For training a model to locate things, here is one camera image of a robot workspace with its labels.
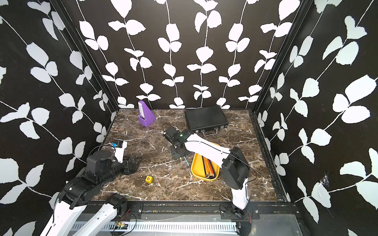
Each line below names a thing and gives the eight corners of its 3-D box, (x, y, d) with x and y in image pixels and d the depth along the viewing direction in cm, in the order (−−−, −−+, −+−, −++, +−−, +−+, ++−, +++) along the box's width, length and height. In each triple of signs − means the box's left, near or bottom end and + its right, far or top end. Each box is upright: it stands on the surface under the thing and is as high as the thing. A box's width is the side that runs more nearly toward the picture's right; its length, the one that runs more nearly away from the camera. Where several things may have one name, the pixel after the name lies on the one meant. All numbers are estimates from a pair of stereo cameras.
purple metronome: (139, 123, 114) (131, 105, 99) (147, 116, 118) (141, 99, 104) (146, 127, 111) (139, 110, 96) (154, 121, 115) (148, 103, 101)
